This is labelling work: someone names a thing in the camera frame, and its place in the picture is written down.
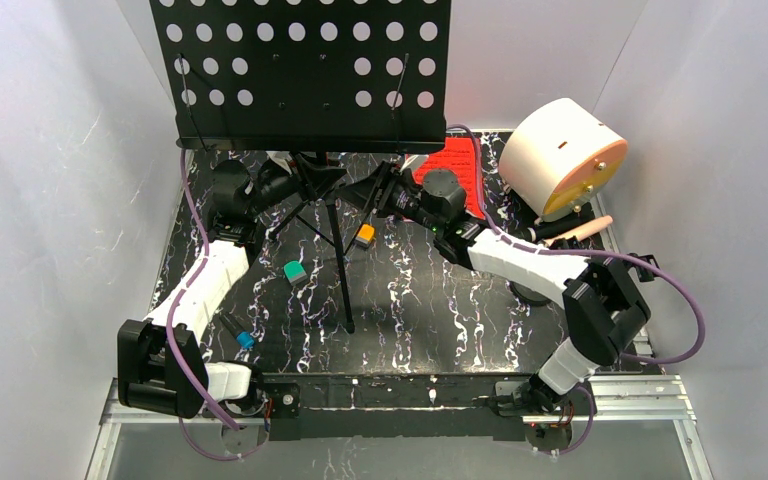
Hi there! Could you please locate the red sheet music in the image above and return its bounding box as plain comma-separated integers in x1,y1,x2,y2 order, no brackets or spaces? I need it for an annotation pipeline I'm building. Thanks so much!
413,136,485,219

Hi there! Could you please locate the tall black mic stand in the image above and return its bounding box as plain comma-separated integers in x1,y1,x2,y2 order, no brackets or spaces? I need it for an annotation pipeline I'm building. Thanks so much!
508,281,554,308

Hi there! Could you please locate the pink-headed microphone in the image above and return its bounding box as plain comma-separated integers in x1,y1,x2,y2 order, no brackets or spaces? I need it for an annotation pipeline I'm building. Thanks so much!
543,215,614,247

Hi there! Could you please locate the black music stand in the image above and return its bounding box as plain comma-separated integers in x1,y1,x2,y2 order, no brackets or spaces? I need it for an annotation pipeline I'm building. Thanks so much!
148,0,453,335

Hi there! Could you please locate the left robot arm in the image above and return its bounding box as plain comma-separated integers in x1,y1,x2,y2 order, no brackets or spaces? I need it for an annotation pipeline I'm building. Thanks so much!
117,152,347,429

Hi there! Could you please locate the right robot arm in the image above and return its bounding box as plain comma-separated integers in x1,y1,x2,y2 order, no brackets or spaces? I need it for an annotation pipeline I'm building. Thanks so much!
337,162,651,416

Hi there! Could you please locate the orange small block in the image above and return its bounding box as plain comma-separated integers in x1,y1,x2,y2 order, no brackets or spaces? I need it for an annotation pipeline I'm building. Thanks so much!
353,223,376,249

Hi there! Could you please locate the green small block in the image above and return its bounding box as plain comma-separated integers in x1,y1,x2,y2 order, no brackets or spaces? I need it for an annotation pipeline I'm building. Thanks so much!
283,261,308,286

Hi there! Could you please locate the white round drum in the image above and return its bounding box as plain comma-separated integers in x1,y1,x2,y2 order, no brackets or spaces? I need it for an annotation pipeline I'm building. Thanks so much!
498,98,629,222

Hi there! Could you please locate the blue small block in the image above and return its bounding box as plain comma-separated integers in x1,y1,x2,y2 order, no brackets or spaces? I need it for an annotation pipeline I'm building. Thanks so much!
219,314,256,350

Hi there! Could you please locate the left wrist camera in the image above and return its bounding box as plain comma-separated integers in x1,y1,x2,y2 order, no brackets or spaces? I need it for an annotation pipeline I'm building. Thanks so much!
267,151,292,171

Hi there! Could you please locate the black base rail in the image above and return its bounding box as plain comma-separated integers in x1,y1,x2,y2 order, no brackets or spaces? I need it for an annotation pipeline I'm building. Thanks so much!
201,374,591,442

